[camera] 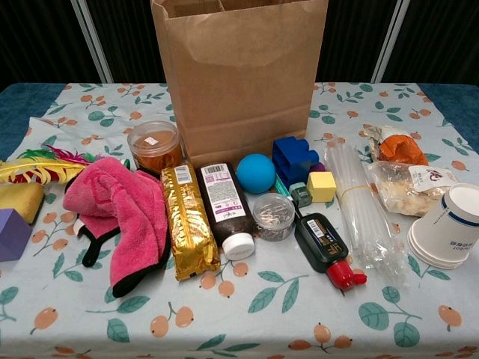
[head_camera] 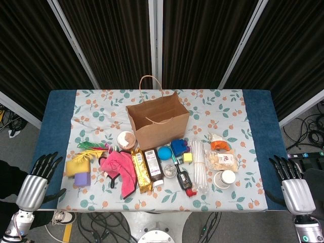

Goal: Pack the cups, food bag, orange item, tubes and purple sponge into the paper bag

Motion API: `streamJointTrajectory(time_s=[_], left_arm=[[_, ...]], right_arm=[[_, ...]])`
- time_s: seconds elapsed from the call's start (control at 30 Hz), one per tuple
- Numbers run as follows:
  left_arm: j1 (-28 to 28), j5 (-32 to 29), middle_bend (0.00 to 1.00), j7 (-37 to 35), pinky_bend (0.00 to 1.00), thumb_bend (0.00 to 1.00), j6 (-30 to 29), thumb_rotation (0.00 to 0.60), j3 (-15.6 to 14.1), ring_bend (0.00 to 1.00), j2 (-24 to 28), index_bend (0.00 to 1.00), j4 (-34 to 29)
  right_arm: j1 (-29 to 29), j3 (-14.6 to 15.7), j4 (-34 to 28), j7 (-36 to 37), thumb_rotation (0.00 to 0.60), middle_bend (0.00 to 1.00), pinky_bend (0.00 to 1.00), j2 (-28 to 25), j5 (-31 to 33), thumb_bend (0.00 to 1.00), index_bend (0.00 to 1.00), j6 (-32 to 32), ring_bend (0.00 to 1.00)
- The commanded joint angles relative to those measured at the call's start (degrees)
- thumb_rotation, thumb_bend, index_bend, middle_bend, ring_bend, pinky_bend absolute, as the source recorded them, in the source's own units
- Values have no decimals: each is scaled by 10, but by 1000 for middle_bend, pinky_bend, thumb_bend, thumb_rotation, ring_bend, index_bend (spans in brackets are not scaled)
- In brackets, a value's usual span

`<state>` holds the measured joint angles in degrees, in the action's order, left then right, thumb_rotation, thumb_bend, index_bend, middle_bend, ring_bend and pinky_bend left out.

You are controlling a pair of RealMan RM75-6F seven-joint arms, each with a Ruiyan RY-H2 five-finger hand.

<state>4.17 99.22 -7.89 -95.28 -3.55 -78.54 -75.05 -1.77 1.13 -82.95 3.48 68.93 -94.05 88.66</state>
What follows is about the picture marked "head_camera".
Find black trousers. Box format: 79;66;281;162
0;159;55;230

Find bundle of clear straws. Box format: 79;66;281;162
190;138;210;195

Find white sneaker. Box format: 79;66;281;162
52;211;76;226

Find orange snack bag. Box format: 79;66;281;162
209;133;232;151

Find black floor cable bundle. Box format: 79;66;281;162
0;103;28;137
75;212;137;243
197;212;222;243
282;101;324;152

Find green and pink feathers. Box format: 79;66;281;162
76;141;112;152

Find floral print tablecloth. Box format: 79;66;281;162
57;89;268;213

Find amber plastic jar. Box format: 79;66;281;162
116;131;139;152

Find gold foil packet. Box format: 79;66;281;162
131;148;153;194

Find blue ball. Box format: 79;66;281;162
157;146;172;161

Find yellow feather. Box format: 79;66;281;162
70;149;107;163

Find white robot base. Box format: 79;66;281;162
121;211;193;243

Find yellow sponge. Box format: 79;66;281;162
65;158;91;177

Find blue plastic block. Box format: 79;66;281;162
170;138;188;157

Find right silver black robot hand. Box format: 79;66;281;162
264;154;316;216

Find brown bottle with white cap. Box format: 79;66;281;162
143;148;165;187

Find dark partition panel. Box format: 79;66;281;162
54;0;156;90
0;0;101;130
158;0;269;90
219;0;324;129

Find black bottle with red cap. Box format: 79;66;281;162
176;164;197;197

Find purple foam block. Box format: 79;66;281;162
74;172;91;187

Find pink cloth with black trim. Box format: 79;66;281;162
98;149;138;200

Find clear jar of paper clips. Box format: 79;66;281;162
163;164;178;178

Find brown paper bag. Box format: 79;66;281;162
126;75;190;151

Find clear bag of chips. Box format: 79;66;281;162
204;149;240;173

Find black power strip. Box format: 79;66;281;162
287;151;324;159

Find blue felt table cover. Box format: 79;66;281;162
28;90;302;212

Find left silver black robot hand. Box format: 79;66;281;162
15;151;67;213

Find white paper cup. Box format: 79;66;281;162
213;169;236;190

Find black foot pedal unit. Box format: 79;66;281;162
300;157;324;170

